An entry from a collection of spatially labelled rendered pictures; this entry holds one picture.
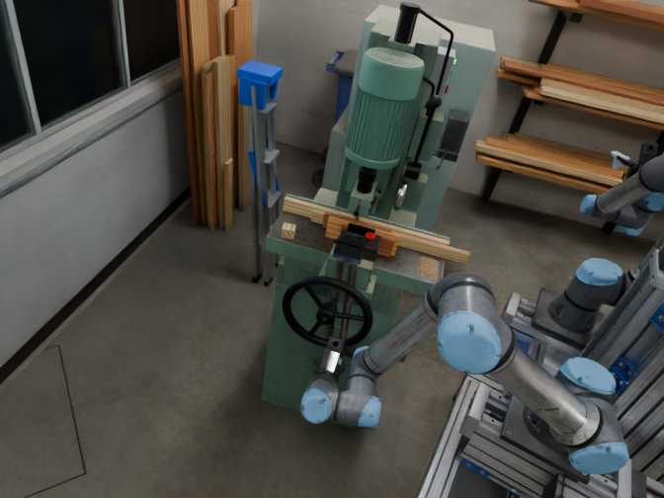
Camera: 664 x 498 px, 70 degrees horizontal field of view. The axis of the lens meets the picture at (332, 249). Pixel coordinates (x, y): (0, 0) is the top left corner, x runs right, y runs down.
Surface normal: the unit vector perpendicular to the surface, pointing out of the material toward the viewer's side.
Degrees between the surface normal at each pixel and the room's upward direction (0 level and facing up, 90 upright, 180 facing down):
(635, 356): 90
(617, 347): 90
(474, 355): 86
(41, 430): 0
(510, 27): 90
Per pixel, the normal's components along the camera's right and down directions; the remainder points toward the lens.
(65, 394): 0.18, -0.78
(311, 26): -0.24, 0.56
